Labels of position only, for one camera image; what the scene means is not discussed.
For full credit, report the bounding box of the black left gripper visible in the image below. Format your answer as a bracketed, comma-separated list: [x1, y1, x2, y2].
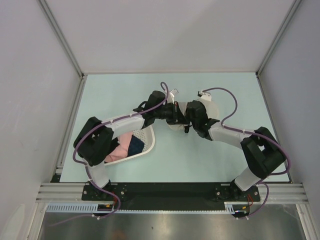
[154, 101, 190, 126]

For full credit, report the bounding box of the beige mesh laundry bag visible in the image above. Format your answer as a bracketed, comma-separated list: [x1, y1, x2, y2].
[168, 97, 219, 131]

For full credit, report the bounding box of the black bra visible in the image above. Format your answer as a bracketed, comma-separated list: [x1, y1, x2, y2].
[184, 124, 192, 134]

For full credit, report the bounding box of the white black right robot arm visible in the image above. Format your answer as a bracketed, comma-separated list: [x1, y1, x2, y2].
[185, 100, 287, 201]

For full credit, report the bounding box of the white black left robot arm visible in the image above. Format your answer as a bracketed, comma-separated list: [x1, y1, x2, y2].
[72, 90, 190, 201]

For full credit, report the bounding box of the white plastic laundry basket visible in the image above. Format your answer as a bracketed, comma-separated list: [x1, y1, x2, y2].
[104, 126, 156, 166]

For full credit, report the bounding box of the dark blue garment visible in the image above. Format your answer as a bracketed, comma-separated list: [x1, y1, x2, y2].
[127, 135, 145, 157]

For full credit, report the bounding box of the pink garment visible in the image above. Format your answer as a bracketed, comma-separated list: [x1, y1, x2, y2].
[104, 131, 133, 163]

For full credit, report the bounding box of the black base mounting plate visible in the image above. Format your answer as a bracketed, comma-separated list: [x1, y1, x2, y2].
[81, 182, 261, 202]

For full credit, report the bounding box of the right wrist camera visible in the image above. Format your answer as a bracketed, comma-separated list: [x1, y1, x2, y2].
[197, 91, 212, 102]

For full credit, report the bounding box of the light blue cable duct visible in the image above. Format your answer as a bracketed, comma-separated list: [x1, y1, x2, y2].
[46, 203, 235, 214]

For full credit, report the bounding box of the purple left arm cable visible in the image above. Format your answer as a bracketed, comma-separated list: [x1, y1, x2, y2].
[48, 81, 171, 227]

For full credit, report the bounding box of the aluminium frame rail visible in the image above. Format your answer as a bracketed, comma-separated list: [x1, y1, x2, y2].
[34, 182, 87, 204]

